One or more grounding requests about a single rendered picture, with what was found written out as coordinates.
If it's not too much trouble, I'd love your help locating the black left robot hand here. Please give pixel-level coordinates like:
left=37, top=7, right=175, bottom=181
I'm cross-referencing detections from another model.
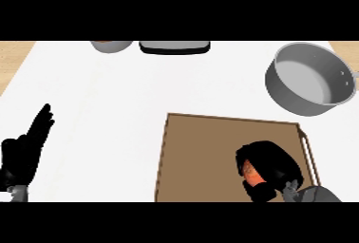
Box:
left=0, top=103, right=57, bottom=193

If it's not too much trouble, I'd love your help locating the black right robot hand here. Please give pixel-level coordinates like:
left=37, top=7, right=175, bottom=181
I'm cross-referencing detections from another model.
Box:
left=235, top=140, right=306, bottom=203

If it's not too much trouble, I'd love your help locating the orange squash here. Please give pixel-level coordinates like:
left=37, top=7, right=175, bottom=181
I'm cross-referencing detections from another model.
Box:
left=240, top=159, right=268, bottom=188

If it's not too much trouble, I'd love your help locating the brown wooden tray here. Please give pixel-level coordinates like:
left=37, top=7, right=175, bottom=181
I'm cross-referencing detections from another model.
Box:
left=154, top=112, right=322, bottom=203

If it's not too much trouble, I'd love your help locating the grey metal pot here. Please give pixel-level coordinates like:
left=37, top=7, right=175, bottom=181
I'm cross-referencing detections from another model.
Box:
left=263, top=42, right=359, bottom=118

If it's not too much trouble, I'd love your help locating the grey bowl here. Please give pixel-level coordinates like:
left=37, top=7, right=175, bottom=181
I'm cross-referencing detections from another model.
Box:
left=90, top=41, right=135, bottom=54

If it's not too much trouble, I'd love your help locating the black and grey appliance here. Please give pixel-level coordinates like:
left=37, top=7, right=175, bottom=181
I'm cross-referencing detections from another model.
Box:
left=138, top=41, right=212, bottom=56

